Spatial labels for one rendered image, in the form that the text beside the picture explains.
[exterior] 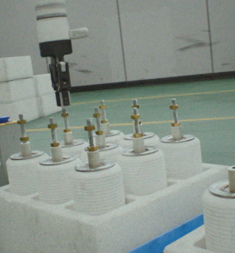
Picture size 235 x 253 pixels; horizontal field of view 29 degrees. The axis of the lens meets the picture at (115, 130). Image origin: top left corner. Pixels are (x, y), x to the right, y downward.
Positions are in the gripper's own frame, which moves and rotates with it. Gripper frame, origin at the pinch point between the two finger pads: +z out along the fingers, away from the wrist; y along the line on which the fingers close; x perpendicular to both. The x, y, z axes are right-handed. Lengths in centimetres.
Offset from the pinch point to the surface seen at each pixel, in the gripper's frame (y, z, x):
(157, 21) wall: -465, -49, 214
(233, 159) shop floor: -46, 35, 70
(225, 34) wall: -414, -21, 283
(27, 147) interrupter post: 6.2, 8.4, -10.1
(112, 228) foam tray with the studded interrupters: 35.1, 19.4, -0.4
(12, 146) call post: -9.0, 10.0, -12.8
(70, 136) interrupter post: 0.8, 8.4, 0.5
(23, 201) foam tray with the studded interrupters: 15.9, 17.5, -13.2
